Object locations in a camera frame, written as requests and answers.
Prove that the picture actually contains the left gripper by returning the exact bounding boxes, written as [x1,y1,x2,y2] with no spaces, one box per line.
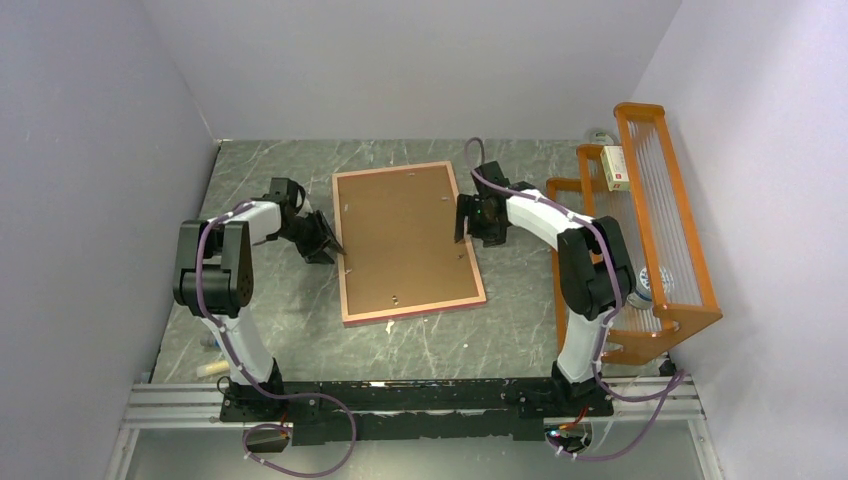
[275,211,345,265]

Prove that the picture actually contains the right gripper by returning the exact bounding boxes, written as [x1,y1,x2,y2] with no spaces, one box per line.
[454,195,506,248]

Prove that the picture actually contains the brown frame backing board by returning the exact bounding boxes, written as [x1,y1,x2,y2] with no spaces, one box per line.
[337,166,482,318]

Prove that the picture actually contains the pink wooden picture frame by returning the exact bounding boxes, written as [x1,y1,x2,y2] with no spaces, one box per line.
[331,160,488,328]

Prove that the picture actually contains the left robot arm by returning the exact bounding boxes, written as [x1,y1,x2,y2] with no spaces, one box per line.
[172,177,344,420]

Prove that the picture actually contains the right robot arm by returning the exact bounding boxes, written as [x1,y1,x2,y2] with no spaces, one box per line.
[454,161,635,415]

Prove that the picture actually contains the small white red box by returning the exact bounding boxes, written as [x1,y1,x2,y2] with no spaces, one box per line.
[600,145,630,192]

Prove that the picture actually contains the blue capped small bottle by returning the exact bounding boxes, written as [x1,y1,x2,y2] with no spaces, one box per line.
[200,336,221,349]

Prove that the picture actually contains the yellow orange marker tube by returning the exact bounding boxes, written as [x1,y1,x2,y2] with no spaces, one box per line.
[195,360,230,378]

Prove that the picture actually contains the orange wooden rack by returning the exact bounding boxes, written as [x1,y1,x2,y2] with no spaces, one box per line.
[545,102,723,366]

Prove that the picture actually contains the white blue can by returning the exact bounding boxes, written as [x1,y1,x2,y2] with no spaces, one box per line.
[627,266,674,310]

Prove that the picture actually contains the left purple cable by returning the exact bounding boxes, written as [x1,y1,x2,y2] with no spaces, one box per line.
[195,198,359,480]

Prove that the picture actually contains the purple cable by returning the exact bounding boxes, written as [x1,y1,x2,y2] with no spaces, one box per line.
[463,137,687,464]
[195,198,359,480]

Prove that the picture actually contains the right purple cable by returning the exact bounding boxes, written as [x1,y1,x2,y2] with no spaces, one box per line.
[463,137,687,464]

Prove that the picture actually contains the white round wall object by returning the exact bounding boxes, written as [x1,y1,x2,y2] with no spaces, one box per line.
[587,129,617,146]

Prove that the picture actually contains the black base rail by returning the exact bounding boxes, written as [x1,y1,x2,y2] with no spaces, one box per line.
[218,377,614,446]

